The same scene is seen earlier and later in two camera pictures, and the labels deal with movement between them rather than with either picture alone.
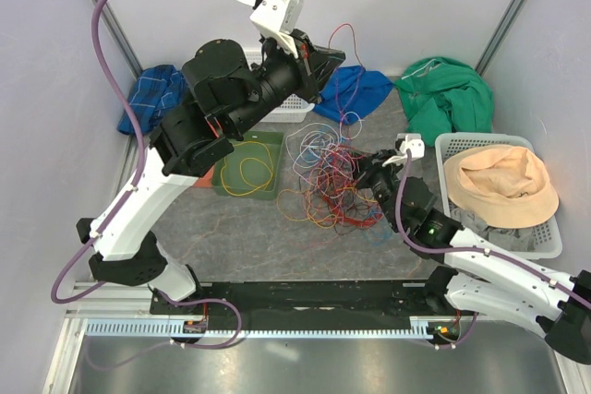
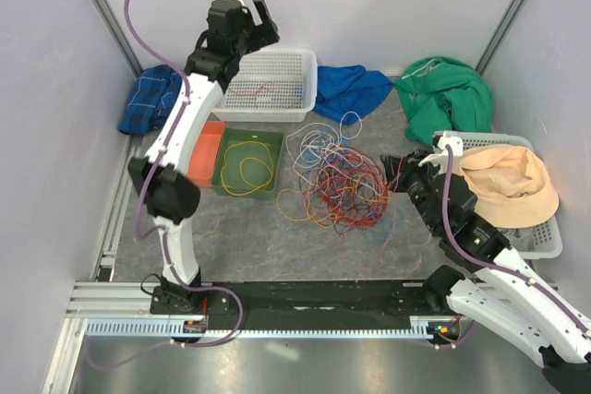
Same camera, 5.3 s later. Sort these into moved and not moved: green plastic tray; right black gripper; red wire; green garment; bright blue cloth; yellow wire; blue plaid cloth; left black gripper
Moved: red wire; right black gripper; left black gripper
Not moved: green plastic tray; bright blue cloth; yellow wire; green garment; blue plaid cloth
